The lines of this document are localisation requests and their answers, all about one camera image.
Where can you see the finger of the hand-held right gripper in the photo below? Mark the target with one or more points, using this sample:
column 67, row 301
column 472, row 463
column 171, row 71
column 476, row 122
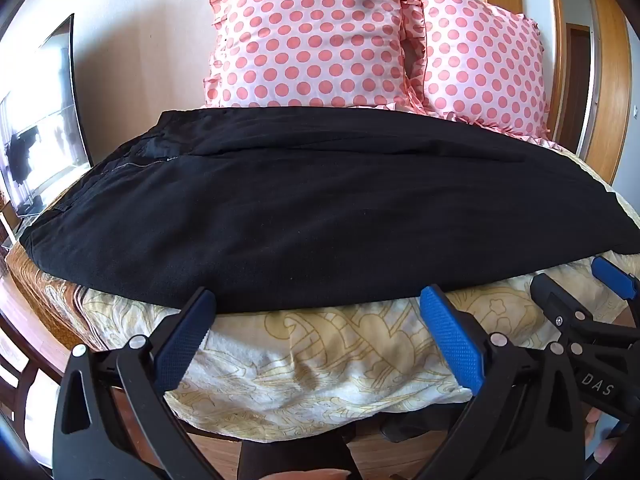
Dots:
column 547, row 297
column 607, row 272

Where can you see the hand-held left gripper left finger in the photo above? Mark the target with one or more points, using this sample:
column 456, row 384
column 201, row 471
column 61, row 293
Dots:
column 185, row 340

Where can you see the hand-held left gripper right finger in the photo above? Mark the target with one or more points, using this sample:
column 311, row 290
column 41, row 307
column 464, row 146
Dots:
column 452, row 340

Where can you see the black pants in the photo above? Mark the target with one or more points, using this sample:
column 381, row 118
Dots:
column 320, row 220

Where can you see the person's right hand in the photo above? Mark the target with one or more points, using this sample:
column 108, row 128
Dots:
column 597, row 440

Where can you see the yellow floral bedspread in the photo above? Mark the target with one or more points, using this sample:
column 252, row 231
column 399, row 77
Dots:
column 300, row 360

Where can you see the wooden chair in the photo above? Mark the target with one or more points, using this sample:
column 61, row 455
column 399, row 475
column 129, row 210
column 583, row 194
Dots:
column 22, row 370

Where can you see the brown wooden door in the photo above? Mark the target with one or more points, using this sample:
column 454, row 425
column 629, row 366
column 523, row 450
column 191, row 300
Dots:
column 577, row 90

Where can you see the small pink polka dot pillow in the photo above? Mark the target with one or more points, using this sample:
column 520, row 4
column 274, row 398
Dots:
column 480, row 65

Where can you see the flat screen television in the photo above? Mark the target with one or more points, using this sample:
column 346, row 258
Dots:
column 45, row 130

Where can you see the large pink polka dot pillow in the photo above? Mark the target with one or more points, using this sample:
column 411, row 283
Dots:
column 315, row 40

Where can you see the wooden door frame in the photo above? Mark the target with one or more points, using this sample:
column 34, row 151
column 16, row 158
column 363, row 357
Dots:
column 607, row 70

